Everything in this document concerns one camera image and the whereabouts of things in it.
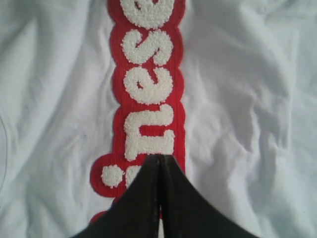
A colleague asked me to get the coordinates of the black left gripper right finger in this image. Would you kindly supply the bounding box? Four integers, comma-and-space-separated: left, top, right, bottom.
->
158, 155, 256, 238

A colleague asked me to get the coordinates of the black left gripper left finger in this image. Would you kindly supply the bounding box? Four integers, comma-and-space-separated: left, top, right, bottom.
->
75, 155, 161, 238

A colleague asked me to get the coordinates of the white t-shirt red lettering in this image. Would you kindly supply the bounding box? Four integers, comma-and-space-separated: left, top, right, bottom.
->
0, 0, 317, 238

